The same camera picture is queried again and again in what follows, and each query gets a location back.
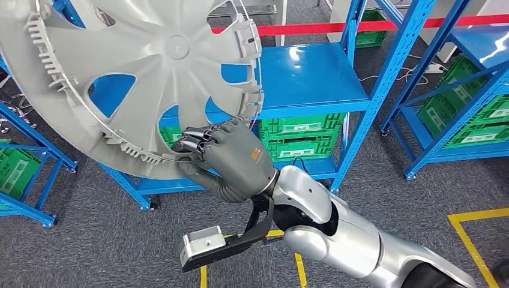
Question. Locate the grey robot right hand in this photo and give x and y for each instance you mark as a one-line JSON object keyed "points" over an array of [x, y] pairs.
{"points": [[234, 159]]}

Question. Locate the silver wheel hubcap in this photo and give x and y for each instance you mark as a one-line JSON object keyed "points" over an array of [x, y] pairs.
{"points": [[159, 59]]}

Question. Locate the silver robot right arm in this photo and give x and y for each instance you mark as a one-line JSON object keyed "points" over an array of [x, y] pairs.
{"points": [[342, 242]]}

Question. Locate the blue shelf rack, four crates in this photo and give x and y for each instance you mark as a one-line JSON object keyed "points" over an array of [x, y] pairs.
{"points": [[310, 75]]}

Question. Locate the blue shelf rack, single crate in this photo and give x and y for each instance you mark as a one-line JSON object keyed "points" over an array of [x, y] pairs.
{"points": [[28, 214]]}

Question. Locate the blue shelf rack, stacked crates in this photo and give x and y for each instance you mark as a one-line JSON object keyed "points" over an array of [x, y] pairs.
{"points": [[477, 43]]}

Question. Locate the red barrier tape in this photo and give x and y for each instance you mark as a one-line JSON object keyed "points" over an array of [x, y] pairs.
{"points": [[302, 28]]}

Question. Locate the white desk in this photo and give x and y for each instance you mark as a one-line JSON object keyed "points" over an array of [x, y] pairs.
{"points": [[337, 16]]}

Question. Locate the pale wrist camera, black bracket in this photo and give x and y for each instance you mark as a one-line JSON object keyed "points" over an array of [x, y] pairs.
{"points": [[202, 242]]}

